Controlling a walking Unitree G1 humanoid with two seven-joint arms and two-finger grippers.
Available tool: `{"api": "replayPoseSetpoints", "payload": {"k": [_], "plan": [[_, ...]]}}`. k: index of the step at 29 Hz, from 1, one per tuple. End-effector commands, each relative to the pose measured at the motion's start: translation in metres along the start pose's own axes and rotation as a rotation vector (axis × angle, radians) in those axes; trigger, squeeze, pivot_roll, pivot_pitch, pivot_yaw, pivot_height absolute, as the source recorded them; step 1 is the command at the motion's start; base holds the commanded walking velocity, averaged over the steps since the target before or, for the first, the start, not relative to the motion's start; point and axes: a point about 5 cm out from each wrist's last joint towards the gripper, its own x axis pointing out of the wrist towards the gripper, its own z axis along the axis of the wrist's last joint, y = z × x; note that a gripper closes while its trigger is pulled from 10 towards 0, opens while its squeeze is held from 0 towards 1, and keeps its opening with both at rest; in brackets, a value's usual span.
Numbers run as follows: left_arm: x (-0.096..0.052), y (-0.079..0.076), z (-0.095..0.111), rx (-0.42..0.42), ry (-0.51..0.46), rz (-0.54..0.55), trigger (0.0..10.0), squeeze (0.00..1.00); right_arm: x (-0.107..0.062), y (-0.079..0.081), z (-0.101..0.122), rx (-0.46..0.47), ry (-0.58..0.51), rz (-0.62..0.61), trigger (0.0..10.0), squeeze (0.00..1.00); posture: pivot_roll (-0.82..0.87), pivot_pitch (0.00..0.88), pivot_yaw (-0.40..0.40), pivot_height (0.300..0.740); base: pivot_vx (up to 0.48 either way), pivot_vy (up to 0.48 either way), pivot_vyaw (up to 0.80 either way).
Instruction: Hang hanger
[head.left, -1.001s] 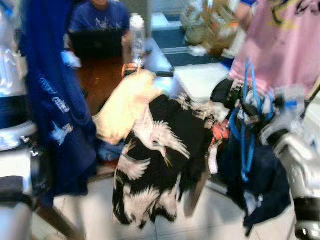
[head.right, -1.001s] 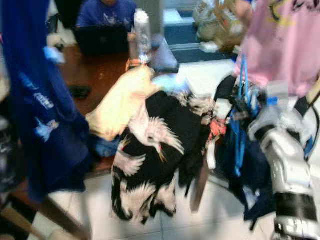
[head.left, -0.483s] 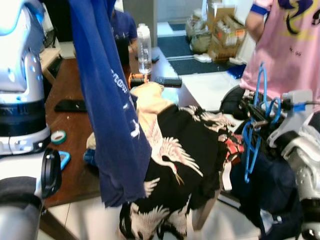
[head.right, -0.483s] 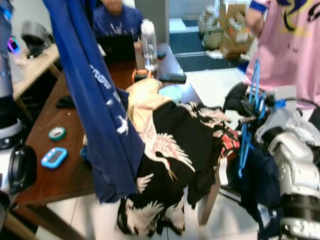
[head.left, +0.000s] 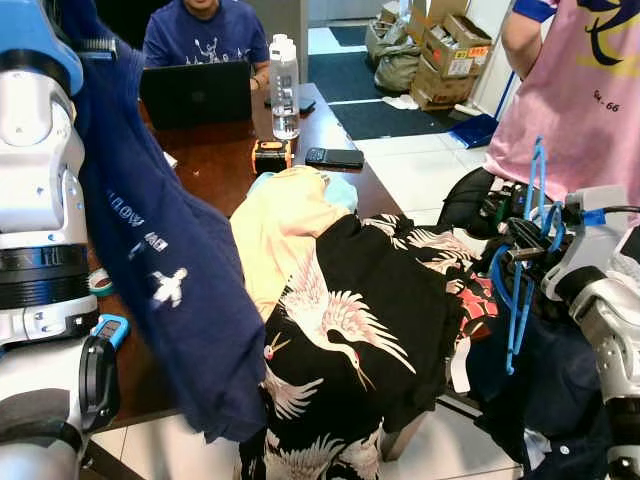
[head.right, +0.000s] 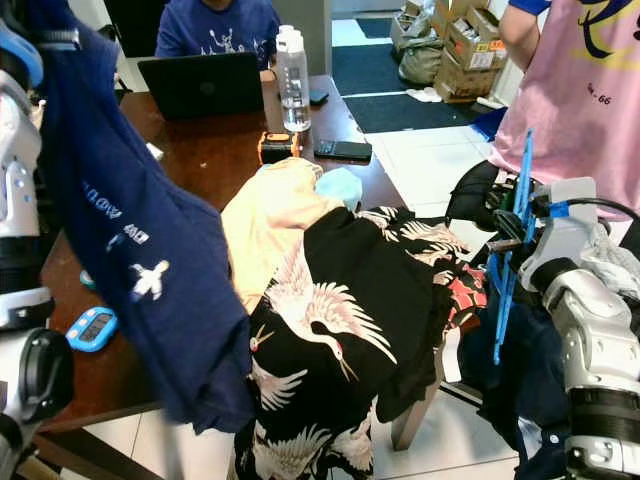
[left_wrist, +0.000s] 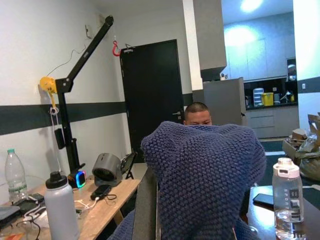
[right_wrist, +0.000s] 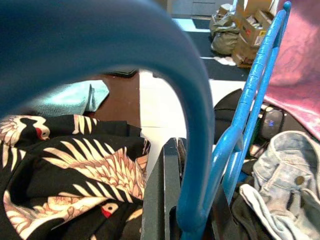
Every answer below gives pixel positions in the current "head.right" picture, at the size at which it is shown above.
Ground thin blue hanger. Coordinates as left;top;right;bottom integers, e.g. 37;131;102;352
484;128;541;367

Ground navy printed t-shirt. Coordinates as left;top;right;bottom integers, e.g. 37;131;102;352
25;0;258;434

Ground thick light blue hanger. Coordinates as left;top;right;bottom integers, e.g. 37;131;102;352
0;22;47;91

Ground white grey cloth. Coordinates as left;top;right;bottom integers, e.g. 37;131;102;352
578;235;640;301

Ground person in pink apron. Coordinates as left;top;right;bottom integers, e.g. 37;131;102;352
488;0;640;219

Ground black crane print shirt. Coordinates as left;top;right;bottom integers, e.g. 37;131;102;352
233;205;491;480

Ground dark navy trousers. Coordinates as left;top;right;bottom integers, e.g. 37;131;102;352
458;295;576;480

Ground plain cardboard box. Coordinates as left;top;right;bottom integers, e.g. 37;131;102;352
432;50;496;104
395;0;461;27

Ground light blue cloth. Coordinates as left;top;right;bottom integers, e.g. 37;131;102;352
313;166;365;213

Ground olive green sack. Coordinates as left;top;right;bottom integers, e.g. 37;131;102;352
397;28;449;87

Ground cardboard box orange labels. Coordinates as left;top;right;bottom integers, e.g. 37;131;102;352
445;10;511;73

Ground blue digital timer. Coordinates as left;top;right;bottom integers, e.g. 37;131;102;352
65;305;119;354

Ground dark blue floor rug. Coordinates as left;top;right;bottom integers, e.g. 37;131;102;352
332;45;496;134

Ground cream yellow garment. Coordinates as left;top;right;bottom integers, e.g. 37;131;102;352
221;157;353;313

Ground orange black tape measure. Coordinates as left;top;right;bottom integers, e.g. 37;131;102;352
257;131;302;167

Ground clear water bottle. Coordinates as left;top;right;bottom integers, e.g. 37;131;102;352
275;25;312;134

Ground brown wooden table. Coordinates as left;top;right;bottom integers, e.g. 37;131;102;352
40;72;481;453

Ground black laptop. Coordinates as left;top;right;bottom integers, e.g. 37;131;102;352
137;52;267;122

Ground person in blue t-shirt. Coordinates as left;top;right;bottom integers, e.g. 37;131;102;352
156;0;281;76

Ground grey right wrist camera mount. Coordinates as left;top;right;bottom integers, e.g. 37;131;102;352
518;177;604;293

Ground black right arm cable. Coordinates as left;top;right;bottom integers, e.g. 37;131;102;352
565;197;640;223

